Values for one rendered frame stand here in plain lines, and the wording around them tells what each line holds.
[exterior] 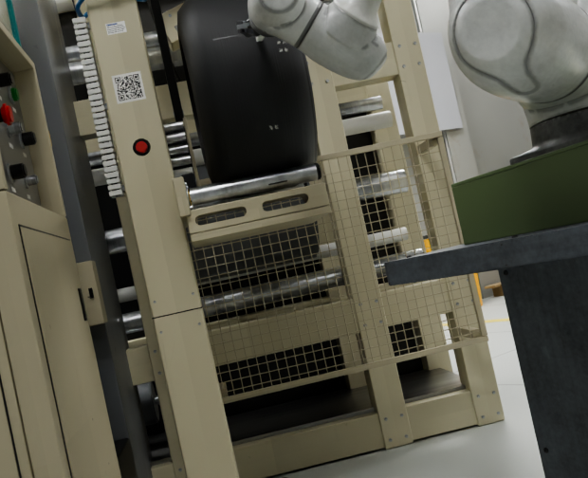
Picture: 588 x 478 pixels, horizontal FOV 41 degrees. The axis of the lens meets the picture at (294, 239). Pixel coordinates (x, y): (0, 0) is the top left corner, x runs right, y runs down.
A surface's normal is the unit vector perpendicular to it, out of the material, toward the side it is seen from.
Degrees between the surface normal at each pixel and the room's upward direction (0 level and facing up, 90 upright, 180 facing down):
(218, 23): 65
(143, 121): 90
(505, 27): 94
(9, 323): 90
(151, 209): 90
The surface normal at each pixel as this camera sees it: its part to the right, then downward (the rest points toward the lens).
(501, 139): 0.57, -0.14
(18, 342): 0.11, -0.05
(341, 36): -0.03, 0.32
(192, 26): -0.67, -0.26
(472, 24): -0.49, 0.20
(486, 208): -0.80, 0.16
